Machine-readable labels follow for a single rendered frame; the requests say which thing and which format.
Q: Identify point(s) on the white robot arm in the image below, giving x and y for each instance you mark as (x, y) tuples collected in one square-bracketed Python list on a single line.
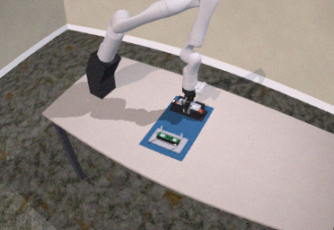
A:
[(120, 23)]

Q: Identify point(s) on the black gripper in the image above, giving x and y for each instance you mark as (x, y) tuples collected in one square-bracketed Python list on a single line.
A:
[(187, 99)]

